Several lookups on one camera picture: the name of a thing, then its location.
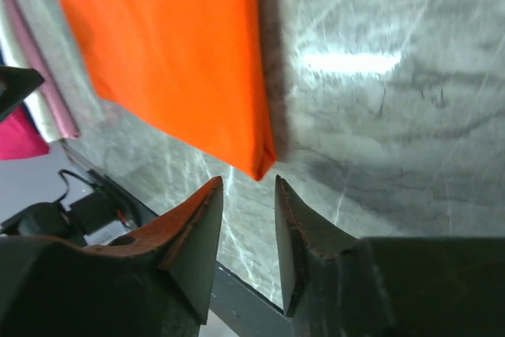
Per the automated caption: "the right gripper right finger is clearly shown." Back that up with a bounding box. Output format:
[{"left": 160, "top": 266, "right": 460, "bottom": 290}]
[{"left": 275, "top": 177, "right": 504, "bottom": 336}]

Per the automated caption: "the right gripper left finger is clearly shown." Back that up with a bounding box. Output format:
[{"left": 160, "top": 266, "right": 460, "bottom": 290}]
[{"left": 1, "top": 176, "right": 223, "bottom": 336}]

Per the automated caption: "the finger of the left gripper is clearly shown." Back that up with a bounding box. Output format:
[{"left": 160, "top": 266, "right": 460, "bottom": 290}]
[{"left": 0, "top": 66, "right": 44, "bottom": 120}]

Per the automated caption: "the orange t shirt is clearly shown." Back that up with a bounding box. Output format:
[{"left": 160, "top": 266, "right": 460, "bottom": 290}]
[{"left": 60, "top": 0, "right": 276, "bottom": 180}]

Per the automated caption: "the folded light pink t shirt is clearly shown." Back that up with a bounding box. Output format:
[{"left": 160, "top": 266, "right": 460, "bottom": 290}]
[{"left": 1, "top": 0, "right": 80, "bottom": 143}]

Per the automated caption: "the folded magenta t shirt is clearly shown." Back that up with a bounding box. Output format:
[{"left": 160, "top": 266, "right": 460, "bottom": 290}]
[{"left": 1, "top": 105, "right": 51, "bottom": 161}]

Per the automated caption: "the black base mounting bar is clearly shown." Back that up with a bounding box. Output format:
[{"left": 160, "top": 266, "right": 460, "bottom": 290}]
[{"left": 0, "top": 169, "right": 293, "bottom": 337}]

